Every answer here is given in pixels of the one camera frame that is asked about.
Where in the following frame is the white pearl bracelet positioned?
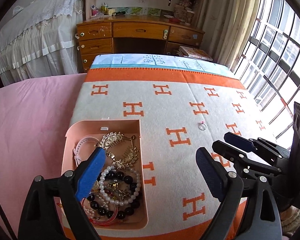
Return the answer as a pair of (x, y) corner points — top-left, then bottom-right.
(98, 165), (143, 206)

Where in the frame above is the pink smart watch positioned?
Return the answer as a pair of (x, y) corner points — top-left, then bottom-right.
(72, 136), (100, 166)

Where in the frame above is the pink jewelry box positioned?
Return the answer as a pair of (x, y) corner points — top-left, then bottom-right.
(62, 120), (148, 230)

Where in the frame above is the long pearl necklace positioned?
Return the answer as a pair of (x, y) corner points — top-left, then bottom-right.
(83, 179), (111, 221)

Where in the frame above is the small gold flower earring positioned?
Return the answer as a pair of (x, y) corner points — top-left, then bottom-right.
(107, 179), (131, 201)

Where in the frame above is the gold pearl hair comb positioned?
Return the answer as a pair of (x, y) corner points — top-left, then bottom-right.
(96, 132), (139, 170)

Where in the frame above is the black bead bracelet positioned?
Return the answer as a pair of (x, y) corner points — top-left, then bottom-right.
(86, 171), (142, 220)

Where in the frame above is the orange grey H blanket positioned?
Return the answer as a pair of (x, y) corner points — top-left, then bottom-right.
(70, 68), (275, 239)

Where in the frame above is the window with metal bars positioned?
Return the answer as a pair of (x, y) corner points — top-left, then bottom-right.
(235, 0), (300, 147)

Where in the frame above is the white blue tree sheet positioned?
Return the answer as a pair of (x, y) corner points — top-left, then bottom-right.
(91, 54), (235, 78)

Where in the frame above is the stack of books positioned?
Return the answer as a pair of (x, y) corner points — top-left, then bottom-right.
(177, 46), (213, 62)

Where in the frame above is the beige floral curtain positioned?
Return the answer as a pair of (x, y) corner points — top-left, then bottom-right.
(197, 0), (260, 72)

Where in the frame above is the wooden desk with drawers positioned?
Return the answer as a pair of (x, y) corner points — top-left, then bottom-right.
(76, 15), (205, 72)

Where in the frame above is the white lace furniture cover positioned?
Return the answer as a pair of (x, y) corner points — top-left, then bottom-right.
(0, 0), (83, 86)

